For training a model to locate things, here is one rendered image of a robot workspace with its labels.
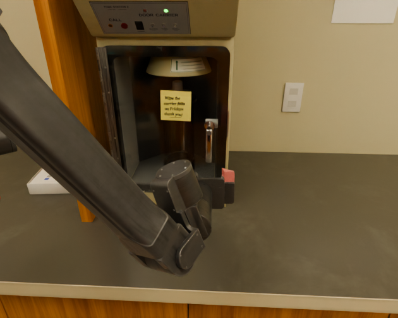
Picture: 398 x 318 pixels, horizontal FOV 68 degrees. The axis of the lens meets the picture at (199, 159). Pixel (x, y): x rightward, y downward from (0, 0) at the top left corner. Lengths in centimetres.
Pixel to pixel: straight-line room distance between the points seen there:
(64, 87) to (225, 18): 38
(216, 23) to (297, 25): 56
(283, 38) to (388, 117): 53
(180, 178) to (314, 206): 60
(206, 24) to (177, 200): 39
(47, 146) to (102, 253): 50
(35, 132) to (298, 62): 103
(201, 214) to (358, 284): 42
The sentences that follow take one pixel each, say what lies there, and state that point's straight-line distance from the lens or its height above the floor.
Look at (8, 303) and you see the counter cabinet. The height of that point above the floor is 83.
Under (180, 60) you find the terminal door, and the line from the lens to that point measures 73.
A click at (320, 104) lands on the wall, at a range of 127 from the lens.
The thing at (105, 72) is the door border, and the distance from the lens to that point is 77.
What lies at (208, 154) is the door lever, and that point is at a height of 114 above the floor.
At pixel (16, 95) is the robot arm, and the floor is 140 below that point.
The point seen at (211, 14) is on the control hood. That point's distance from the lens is 66.
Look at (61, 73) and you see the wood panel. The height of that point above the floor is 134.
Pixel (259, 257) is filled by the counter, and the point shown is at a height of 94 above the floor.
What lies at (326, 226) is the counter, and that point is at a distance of 89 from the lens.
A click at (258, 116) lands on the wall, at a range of 123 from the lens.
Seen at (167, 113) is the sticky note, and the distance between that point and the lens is 76.
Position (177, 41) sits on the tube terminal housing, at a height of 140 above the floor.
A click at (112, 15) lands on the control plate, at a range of 69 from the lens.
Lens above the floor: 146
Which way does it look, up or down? 27 degrees down
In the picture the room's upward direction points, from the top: straight up
